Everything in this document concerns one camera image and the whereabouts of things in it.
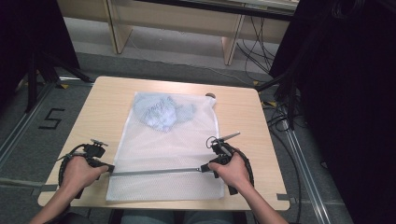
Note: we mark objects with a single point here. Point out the person's left hand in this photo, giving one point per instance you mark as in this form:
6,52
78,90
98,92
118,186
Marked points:
77,175

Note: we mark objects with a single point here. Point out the grey tape strip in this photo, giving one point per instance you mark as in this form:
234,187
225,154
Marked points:
285,197
45,188

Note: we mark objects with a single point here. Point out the black curtain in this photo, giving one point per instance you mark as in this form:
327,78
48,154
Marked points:
348,93
31,28

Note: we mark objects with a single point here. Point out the white mesh laundry bag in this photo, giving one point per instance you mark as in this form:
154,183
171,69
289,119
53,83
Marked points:
168,149

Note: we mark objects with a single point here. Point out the metal floor rail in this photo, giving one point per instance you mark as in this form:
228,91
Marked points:
21,124
306,174

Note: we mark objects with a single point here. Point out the person's legs in jeans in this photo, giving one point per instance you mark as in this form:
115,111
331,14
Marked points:
174,217

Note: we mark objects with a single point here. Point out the light wooden desk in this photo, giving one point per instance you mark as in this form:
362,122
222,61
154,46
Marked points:
174,21

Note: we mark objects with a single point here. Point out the person's right hand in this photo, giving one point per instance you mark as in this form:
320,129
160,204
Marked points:
235,174

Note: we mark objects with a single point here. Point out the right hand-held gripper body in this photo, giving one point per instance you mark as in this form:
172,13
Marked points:
222,152

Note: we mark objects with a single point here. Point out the light blue garment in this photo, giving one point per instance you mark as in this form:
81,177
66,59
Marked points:
162,112

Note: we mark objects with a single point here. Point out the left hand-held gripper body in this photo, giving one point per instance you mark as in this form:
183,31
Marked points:
95,151

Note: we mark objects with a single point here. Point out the black tripod stand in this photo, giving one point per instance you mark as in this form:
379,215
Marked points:
291,93
32,81

